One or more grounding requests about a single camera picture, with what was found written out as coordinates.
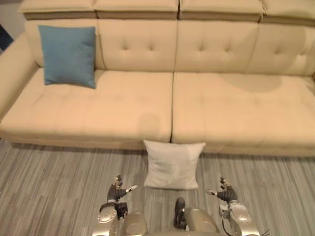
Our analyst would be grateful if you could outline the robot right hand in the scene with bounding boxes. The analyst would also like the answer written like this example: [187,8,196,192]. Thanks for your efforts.
[205,177,238,203]

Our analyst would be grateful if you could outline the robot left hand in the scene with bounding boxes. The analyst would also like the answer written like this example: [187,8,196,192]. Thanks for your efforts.
[107,175,138,203]

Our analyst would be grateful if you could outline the silver robot legs and feet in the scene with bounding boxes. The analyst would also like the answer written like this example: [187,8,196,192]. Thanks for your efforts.
[120,197,222,236]

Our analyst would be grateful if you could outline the white square cushion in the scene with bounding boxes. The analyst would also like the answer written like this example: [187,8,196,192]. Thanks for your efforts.
[143,140,206,190]

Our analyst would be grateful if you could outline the cream leather sofa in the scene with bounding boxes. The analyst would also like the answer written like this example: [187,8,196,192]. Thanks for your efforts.
[0,0,315,158]

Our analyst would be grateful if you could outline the blue square cushion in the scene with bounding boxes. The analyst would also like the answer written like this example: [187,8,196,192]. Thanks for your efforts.
[38,25,96,89]

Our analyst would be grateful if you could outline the dark blue object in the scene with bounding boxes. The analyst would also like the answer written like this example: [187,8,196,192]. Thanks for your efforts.
[0,24,14,51]

